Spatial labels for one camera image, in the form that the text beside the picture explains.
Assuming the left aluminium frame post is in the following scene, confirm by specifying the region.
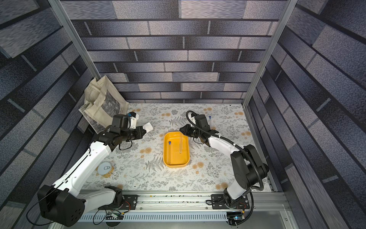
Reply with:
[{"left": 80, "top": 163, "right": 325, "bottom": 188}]
[{"left": 48, "top": 0, "right": 101, "bottom": 79}]

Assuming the right aluminium frame post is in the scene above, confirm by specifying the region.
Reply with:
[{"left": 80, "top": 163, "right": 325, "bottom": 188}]
[{"left": 242, "top": 0, "right": 298, "bottom": 109}]

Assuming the right green circuit board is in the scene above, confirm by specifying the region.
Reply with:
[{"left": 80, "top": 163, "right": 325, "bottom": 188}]
[{"left": 226, "top": 212, "right": 246, "bottom": 226}]

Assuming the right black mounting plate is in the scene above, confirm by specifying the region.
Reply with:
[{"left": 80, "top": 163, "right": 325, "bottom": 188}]
[{"left": 208, "top": 194, "right": 250, "bottom": 210}]

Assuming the white wipe cloth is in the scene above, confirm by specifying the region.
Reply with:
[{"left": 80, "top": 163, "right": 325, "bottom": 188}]
[{"left": 143, "top": 122, "right": 153, "bottom": 133}]

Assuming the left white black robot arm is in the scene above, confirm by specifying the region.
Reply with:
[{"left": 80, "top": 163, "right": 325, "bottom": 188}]
[{"left": 37, "top": 123, "right": 153, "bottom": 227}]

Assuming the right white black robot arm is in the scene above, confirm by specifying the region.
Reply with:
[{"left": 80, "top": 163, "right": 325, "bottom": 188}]
[{"left": 180, "top": 124, "right": 269, "bottom": 208}]

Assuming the clear test tube blue cap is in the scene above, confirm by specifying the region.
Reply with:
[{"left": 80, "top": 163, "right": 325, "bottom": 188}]
[{"left": 168, "top": 141, "right": 172, "bottom": 165}]

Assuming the white slotted cable duct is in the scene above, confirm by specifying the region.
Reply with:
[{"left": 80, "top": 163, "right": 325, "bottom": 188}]
[{"left": 79, "top": 211, "right": 227, "bottom": 223}]

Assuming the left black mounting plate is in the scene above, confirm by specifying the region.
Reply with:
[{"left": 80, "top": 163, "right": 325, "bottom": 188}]
[{"left": 119, "top": 194, "right": 139, "bottom": 211}]

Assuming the aluminium frame post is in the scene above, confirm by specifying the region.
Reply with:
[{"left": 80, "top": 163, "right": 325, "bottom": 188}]
[
  {"left": 48, "top": 0, "right": 101, "bottom": 79},
  {"left": 242, "top": 0, "right": 298, "bottom": 109}
]

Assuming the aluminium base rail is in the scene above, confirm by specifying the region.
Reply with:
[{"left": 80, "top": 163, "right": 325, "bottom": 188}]
[{"left": 123, "top": 190, "right": 291, "bottom": 212}]

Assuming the left green circuit board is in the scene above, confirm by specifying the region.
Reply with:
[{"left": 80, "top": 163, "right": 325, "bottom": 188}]
[{"left": 106, "top": 211, "right": 124, "bottom": 220}]

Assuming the beige canvas tote bag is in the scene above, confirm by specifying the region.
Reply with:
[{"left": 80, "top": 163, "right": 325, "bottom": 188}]
[{"left": 79, "top": 75, "right": 129, "bottom": 134}]

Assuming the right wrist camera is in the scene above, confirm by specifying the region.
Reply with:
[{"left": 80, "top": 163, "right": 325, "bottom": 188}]
[{"left": 190, "top": 113, "right": 211, "bottom": 132}]

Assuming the green circuit board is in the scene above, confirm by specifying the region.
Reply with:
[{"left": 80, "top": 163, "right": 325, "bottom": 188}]
[
  {"left": 226, "top": 212, "right": 246, "bottom": 226},
  {"left": 106, "top": 211, "right": 124, "bottom": 220}
]

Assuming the small orange print can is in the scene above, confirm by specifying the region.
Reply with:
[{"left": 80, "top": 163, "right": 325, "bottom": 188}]
[{"left": 97, "top": 162, "right": 114, "bottom": 176}]

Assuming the yellow plastic tray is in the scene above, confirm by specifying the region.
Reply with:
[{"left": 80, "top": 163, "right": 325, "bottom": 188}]
[{"left": 163, "top": 131, "right": 190, "bottom": 168}]

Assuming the black mounting plate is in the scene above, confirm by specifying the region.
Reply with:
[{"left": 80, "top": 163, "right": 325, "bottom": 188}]
[
  {"left": 208, "top": 194, "right": 250, "bottom": 210},
  {"left": 119, "top": 194, "right": 139, "bottom": 211}
]

